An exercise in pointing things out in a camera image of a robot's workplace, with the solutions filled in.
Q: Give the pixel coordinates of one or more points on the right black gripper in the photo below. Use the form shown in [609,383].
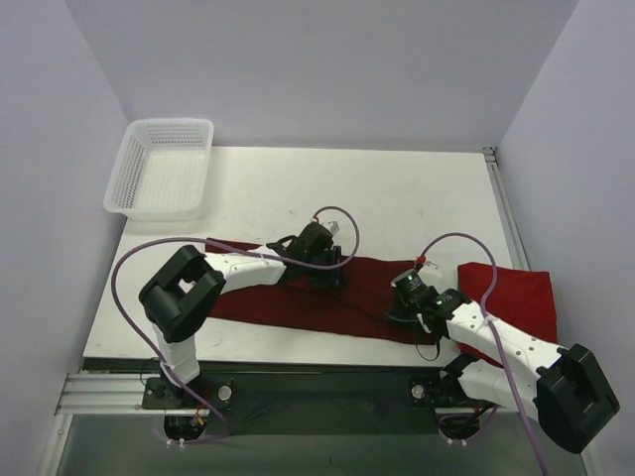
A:
[402,307]

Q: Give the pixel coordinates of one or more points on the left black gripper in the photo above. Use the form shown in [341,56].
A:
[328,268]

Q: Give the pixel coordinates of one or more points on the dark red t shirt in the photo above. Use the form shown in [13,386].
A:
[360,308]

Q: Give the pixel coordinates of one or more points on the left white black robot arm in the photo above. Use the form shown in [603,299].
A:
[181,295]

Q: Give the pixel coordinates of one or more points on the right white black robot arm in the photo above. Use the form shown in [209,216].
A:
[563,389]

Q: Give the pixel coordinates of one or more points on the folded bright red t shirt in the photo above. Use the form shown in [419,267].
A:
[524,299]

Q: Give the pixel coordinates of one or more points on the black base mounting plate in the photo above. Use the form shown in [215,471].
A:
[308,400]

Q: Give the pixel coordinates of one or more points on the white plastic mesh basket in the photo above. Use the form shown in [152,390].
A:
[161,170]

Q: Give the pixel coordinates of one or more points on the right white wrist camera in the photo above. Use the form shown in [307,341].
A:
[427,269]

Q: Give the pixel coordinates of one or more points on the aluminium right side rail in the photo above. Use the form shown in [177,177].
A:
[512,235]

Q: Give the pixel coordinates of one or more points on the aluminium rail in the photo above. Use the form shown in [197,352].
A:
[100,394]
[512,235]

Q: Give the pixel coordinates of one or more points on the aluminium front rail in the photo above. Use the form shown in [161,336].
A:
[100,394]

